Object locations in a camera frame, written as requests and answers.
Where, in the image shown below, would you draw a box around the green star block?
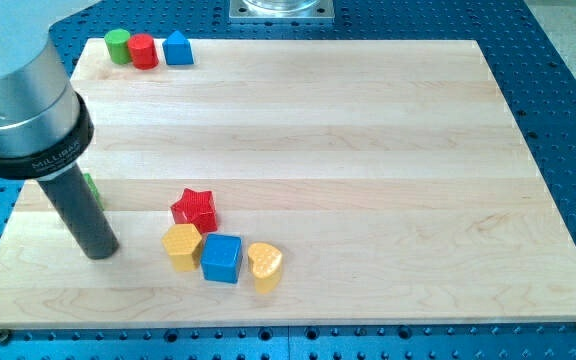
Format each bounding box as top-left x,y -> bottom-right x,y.
83,173 -> 104,210

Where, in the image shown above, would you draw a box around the yellow hexagon block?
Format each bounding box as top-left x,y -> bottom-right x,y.
162,224 -> 203,272

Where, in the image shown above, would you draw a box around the red star block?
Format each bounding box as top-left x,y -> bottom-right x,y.
170,188 -> 218,234

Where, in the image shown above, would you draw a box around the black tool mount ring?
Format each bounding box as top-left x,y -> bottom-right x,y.
0,92 -> 94,180

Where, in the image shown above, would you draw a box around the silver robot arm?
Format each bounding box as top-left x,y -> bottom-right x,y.
0,0 -> 119,259

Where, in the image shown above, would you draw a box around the light wooden board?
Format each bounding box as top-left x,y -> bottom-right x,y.
0,38 -> 576,329

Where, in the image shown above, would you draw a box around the blue triangle block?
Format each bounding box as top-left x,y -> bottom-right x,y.
162,30 -> 194,65

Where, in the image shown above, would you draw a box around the blue cube block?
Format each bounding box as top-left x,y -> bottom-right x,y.
200,233 -> 242,284

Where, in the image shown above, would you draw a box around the blue perforated table plate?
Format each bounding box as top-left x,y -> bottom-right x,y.
0,0 -> 576,359

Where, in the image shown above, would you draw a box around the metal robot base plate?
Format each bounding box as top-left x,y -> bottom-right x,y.
228,0 -> 335,23

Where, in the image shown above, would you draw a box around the green cylinder block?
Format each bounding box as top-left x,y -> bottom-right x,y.
104,28 -> 132,65

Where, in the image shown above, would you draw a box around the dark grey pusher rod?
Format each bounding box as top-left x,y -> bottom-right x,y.
38,164 -> 119,260

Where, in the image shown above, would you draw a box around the red cylinder block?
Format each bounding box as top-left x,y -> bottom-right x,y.
127,33 -> 159,70

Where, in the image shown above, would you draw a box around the yellow heart block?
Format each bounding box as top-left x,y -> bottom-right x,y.
247,242 -> 283,294

